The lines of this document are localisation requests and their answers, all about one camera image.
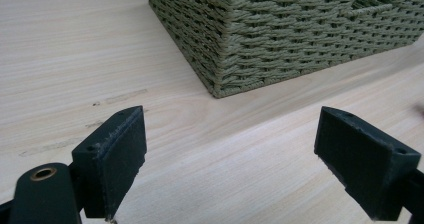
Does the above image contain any green woven basket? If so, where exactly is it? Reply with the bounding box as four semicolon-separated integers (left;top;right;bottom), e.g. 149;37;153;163
145;0;424;99

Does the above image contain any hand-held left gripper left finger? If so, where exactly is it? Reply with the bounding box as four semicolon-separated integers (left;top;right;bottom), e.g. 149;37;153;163
71;105;148;221

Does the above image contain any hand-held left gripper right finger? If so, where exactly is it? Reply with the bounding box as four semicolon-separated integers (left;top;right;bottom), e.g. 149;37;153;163
313;105;422;222

